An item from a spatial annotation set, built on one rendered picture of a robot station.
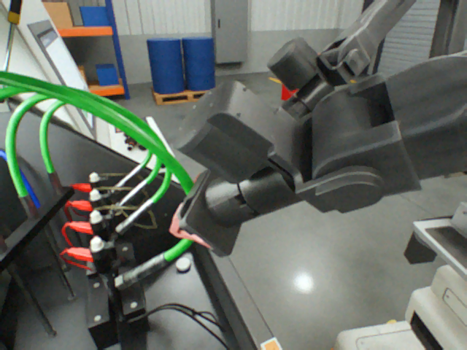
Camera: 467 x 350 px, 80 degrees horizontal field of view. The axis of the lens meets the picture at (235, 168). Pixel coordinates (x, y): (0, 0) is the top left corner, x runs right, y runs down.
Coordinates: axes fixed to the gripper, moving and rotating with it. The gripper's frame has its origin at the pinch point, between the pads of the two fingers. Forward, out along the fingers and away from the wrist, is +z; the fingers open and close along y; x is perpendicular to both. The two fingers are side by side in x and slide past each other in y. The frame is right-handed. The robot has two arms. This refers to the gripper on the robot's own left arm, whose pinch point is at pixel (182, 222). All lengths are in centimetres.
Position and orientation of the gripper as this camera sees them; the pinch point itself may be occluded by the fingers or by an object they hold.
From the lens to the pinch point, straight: 38.8
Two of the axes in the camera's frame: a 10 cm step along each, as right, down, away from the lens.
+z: -6.6, 3.7, 6.6
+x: 6.9, 6.4, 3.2
